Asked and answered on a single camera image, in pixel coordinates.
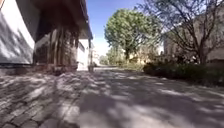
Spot green bushes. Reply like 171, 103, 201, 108
105, 46, 145, 72

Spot round green tree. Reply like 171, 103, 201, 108
103, 8, 162, 65

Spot grey gravel path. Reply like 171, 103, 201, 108
74, 65, 224, 128

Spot dark green hedge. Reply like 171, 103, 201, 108
142, 59, 224, 87

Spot bare branched tree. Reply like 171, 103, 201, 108
139, 0, 224, 66

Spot grey cobblestone pavement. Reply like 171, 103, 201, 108
0, 68, 101, 128

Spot white and wood building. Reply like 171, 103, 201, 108
0, 0, 95, 76

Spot beige building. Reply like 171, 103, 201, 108
162, 5, 224, 65

